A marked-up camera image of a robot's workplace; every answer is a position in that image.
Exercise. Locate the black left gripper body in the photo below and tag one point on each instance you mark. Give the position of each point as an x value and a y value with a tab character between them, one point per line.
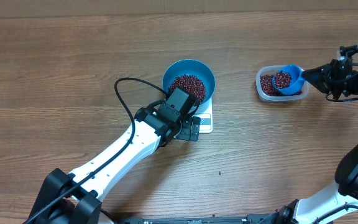
184	132

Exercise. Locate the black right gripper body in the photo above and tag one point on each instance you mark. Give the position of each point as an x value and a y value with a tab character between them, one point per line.
346	81

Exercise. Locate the blue plastic measuring scoop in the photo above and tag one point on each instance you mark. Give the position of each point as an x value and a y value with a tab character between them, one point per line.
297	81

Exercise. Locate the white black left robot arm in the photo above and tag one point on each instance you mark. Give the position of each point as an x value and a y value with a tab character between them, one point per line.
76	197

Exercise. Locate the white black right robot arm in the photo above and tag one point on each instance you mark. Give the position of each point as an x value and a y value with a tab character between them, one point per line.
335	200

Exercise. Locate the white kitchen scale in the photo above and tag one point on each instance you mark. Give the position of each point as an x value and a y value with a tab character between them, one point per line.
205	113

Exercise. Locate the red beans in scoop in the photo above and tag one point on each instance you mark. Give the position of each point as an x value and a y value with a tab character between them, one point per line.
282	80

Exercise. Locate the red beans in bowl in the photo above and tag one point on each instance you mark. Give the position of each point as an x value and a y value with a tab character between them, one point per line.
191	84

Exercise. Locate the blue metal bowl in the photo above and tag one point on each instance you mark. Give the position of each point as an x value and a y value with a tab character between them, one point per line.
198	69

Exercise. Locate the clear plastic container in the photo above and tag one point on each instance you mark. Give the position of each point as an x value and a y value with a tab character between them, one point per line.
271	70

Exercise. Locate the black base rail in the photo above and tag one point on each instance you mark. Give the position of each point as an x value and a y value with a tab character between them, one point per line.
191	220

